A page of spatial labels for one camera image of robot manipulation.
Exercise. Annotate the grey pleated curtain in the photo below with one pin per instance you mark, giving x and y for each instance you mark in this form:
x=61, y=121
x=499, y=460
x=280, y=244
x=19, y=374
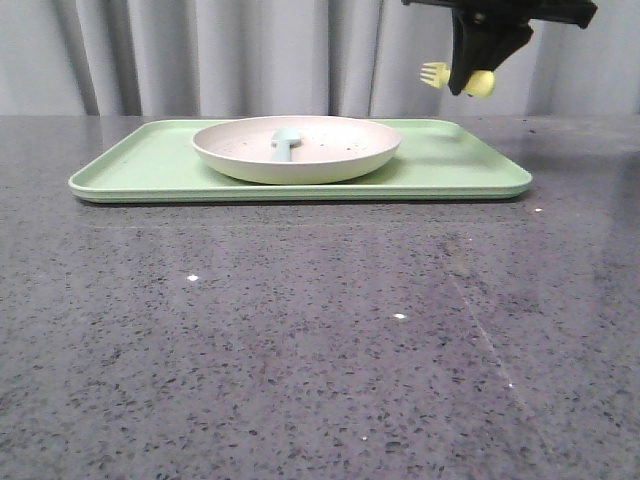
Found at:
x=254, y=58

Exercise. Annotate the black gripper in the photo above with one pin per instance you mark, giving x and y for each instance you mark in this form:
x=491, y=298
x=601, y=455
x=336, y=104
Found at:
x=484, y=44

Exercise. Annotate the light green plastic tray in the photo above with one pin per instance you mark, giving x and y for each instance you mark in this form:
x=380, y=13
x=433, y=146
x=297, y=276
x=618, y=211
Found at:
x=437, y=160

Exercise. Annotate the white round plate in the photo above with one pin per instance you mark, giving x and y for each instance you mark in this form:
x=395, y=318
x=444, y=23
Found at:
x=332, y=149

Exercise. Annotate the light blue plastic spoon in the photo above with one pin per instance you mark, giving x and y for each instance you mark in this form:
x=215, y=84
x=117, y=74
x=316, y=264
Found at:
x=283, y=140

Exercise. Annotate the yellow plastic fork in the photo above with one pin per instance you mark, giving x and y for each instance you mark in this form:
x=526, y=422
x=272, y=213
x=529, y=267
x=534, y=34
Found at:
x=437, y=74

